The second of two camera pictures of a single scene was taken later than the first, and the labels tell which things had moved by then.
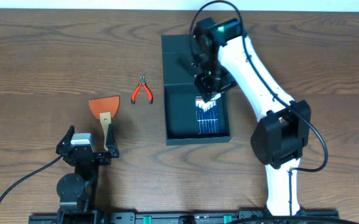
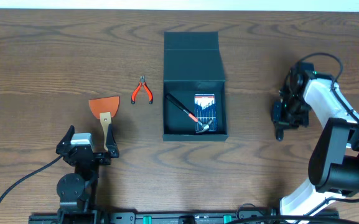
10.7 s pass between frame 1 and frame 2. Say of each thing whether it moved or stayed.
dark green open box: stayed
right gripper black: moved
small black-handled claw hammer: moved
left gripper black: stayed
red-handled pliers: stayed
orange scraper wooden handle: stayed
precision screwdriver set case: moved
